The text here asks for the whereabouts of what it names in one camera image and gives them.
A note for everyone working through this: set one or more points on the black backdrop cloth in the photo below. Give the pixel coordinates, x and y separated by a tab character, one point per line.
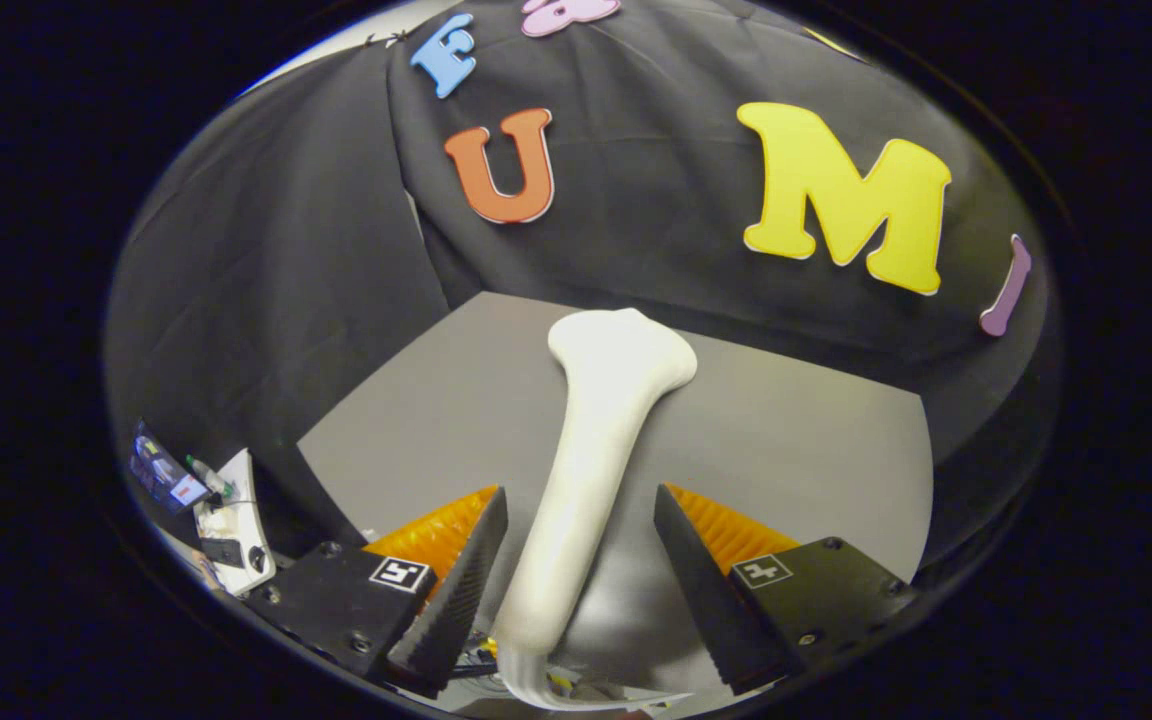
286	250

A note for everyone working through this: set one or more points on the small black device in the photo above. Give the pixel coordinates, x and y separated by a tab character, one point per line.
223	552

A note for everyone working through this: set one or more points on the white side board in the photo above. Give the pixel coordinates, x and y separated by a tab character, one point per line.
236	520

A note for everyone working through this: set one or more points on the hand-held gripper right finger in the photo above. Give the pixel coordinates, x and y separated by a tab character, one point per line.
706	600

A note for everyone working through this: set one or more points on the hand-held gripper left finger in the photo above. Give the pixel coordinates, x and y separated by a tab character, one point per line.
461	600

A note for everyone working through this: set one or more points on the dark box with stickers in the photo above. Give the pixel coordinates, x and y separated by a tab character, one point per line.
158	468

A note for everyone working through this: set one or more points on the white garment steamer head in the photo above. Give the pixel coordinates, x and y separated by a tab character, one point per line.
596	420

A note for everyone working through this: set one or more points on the grey cabinet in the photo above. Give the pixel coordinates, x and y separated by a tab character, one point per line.
786	450

